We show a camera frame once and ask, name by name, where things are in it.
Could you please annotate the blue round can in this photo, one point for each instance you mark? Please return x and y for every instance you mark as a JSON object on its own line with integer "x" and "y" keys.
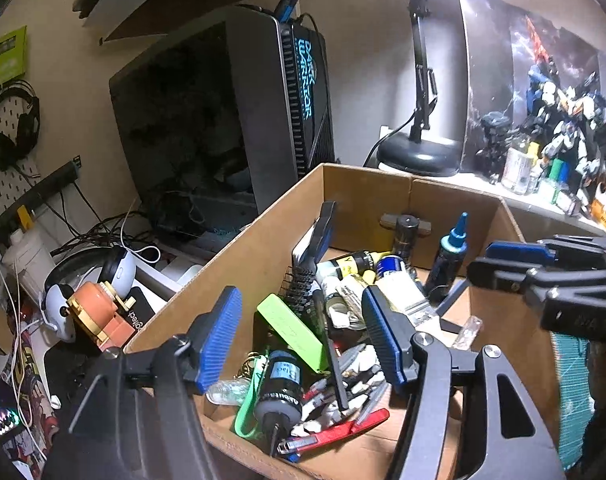
{"x": 392, "y": 266}

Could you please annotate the clear glass vial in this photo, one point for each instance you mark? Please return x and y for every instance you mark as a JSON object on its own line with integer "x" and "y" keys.
{"x": 228, "y": 391}

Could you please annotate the clear bottle with black cap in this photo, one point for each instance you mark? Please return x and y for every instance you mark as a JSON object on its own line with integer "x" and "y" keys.
{"x": 515, "y": 165}

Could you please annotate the lime green rectangular case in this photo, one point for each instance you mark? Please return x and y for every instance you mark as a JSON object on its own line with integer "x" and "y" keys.
{"x": 293, "y": 330}

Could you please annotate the black bottle with blue nozzle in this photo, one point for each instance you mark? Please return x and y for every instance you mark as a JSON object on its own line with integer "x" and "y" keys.
{"x": 445, "y": 260}

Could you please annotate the black computer case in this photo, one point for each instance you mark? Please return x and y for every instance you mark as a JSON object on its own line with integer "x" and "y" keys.
{"x": 193, "y": 125}

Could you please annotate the white robot model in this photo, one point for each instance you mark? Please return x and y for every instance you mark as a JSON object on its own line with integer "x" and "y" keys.
{"x": 568, "y": 130}

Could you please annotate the black bottle with blue label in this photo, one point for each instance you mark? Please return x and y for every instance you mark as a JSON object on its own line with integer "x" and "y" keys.
{"x": 278, "y": 390}

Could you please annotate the black headphones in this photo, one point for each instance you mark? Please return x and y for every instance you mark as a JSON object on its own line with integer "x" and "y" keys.
{"x": 13, "y": 125}

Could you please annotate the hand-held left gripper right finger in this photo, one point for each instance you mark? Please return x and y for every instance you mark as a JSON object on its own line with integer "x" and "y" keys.
{"x": 383, "y": 335}

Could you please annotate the yellow and black tube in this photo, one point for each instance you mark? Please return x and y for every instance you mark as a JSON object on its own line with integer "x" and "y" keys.
{"x": 353, "y": 262}

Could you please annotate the pile of metal hand tools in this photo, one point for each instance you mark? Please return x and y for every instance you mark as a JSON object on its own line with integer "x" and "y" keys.
{"x": 363, "y": 375}

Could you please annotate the printed mouse pad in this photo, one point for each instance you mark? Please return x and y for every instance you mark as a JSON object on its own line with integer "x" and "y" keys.
{"x": 28, "y": 385}

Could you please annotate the grey plastic stand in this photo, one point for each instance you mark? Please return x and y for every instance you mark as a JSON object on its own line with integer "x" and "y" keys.
{"x": 453, "y": 305}

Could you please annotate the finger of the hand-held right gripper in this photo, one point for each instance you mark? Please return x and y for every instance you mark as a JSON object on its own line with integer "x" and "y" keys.
{"x": 498, "y": 277}
{"x": 513, "y": 252}

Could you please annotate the orange toy figure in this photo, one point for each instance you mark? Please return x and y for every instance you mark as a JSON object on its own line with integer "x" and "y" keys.
{"x": 103, "y": 315}

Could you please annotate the lit dark device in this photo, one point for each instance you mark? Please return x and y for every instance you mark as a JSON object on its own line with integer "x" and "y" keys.
{"x": 0, "y": 412}

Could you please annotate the green card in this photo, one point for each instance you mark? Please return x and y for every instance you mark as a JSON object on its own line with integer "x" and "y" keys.
{"x": 3, "y": 57}

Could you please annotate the black power strip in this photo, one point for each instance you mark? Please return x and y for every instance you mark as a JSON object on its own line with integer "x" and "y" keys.
{"x": 38, "y": 195}

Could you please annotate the white plastic bottle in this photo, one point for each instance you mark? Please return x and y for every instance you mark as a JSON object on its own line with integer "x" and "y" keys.
{"x": 28, "y": 265}

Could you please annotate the black desk lamp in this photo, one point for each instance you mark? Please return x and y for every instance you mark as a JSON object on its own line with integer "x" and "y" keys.
{"x": 418, "y": 152}

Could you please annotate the black and blue hair brush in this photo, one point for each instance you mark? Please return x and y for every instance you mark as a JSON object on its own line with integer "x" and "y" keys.
{"x": 308, "y": 255}

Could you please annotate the white shelf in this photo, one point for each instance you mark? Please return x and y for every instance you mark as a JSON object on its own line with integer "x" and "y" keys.
{"x": 533, "y": 202}

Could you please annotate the brown cardboard box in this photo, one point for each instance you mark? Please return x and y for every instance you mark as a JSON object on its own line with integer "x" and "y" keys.
{"x": 363, "y": 200}

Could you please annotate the small red cutter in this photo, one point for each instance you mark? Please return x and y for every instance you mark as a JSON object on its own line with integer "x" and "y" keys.
{"x": 295, "y": 450}

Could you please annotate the small bottle with yellow cap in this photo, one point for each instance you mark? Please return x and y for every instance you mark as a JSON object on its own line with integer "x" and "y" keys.
{"x": 533, "y": 165}

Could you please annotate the small bottle with green cap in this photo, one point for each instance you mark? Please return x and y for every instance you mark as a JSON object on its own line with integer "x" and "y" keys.
{"x": 553, "y": 180}

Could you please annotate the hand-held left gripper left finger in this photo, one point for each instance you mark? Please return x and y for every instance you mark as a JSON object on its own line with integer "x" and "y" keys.
{"x": 220, "y": 340}

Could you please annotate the black robot model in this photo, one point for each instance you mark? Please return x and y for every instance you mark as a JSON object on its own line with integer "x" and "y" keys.
{"x": 495, "y": 140}

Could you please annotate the white headphones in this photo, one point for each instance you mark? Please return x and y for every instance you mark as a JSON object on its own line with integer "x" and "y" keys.
{"x": 108, "y": 270}

